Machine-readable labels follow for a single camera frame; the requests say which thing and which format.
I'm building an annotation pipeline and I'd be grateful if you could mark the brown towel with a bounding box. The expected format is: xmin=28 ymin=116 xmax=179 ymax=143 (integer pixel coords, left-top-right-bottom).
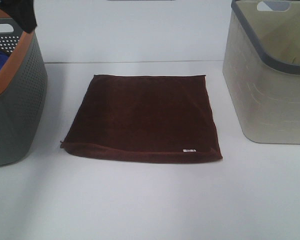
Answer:
xmin=60 ymin=74 xmax=223 ymax=164

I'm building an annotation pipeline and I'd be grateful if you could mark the beige basket grey rim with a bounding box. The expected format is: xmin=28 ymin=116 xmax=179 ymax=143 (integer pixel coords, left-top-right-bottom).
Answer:
xmin=222 ymin=0 xmax=300 ymax=144

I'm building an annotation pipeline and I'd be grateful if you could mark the grey perforated basket orange rim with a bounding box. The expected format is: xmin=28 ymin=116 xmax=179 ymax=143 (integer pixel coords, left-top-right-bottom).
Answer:
xmin=0 ymin=10 xmax=48 ymax=166

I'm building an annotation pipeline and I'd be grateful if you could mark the black ribbed sleeve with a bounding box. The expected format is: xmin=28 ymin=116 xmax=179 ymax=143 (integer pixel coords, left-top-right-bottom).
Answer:
xmin=0 ymin=0 xmax=38 ymax=34

